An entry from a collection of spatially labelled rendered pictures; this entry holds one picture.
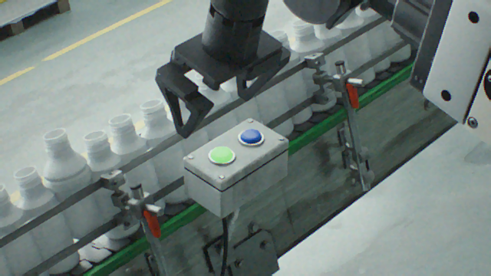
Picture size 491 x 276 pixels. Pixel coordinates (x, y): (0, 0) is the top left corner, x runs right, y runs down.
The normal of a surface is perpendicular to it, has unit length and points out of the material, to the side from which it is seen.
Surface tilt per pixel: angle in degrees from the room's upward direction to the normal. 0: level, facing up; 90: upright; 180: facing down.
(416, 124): 90
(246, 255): 90
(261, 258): 90
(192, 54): 32
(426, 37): 90
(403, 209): 0
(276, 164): 110
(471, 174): 0
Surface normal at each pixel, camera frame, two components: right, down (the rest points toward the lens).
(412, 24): -0.72, 0.50
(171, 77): 0.18, -0.70
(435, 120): 0.68, 0.14
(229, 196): 0.72, 0.43
